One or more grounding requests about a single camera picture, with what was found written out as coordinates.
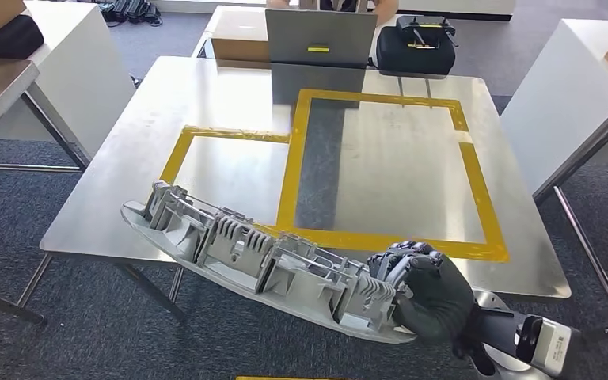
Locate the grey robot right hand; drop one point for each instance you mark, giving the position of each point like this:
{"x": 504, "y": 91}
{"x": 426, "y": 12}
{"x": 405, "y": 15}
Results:
{"x": 440, "y": 304}

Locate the grey plastic wheel hubcap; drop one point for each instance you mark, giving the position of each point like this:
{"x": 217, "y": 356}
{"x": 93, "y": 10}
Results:
{"x": 241, "y": 251}

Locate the steel workbench with yellow tape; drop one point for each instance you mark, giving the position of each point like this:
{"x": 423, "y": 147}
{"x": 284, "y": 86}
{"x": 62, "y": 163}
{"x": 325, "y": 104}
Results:
{"x": 204, "y": 105}

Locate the black carry case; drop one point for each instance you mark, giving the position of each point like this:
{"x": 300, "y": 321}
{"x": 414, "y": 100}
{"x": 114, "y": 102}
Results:
{"x": 414, "y": 60}

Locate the black remote controller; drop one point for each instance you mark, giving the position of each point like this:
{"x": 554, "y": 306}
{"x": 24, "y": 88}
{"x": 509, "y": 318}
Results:
{"x": 424, "y": 29}

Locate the grey laptop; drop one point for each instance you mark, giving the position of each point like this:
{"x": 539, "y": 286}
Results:
{"x": 319, "y": 31}

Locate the flat brown cardboard box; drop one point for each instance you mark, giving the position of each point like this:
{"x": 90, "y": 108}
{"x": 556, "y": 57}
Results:
{"x": 238, "y": 47}

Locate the black bag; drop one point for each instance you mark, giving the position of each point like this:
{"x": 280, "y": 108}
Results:
{"x": 5, "y": 42}

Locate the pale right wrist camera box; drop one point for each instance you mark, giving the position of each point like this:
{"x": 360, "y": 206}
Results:
{"x": 553, "y": 343}

